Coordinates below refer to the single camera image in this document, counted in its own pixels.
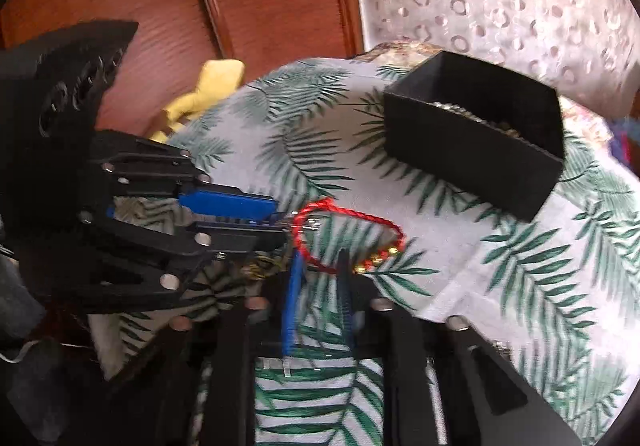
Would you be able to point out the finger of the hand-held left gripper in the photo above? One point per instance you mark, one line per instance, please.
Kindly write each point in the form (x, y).
(230, 238)
(225, 206)

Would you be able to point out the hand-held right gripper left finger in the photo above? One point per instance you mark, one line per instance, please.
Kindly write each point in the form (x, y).
(292, 306)

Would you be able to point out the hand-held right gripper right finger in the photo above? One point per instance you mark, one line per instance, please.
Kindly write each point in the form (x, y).
(346, 298)

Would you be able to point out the black square box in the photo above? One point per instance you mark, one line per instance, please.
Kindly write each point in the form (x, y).
(450, 161)

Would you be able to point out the silver bangle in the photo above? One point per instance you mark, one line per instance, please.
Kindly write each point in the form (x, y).
(450, 106)

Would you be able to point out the yellow plush toy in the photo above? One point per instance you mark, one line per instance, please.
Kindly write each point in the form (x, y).
(215, 81)

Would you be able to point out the leaf-print blanket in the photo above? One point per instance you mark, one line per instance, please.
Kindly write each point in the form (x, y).
(525, 276)

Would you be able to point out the brown wooden wardrobe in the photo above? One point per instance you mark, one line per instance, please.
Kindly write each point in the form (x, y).
(250, 1)

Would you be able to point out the dark blue quilt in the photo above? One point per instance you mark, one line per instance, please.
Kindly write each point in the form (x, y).
(625, 138)

